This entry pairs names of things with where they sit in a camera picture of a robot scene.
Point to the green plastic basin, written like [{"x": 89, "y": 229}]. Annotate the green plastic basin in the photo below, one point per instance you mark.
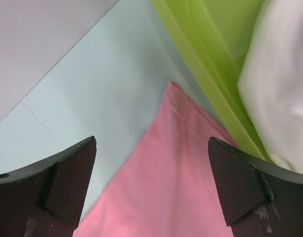
[{"x": 213, "y": 37}]

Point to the pink t shirt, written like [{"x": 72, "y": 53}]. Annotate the pink t shirt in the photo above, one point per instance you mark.
[{"x": 166, "y": 187}]

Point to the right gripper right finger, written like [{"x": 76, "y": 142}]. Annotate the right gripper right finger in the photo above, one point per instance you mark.
[{"x": 258, "y": 199}]

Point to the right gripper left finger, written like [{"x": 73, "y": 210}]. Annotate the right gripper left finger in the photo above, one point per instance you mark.
[{"x": 46, "y": 198}]

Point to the white t shirt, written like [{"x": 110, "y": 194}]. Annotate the white t shirt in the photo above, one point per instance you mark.
[{"x": 271, "y": 81}]

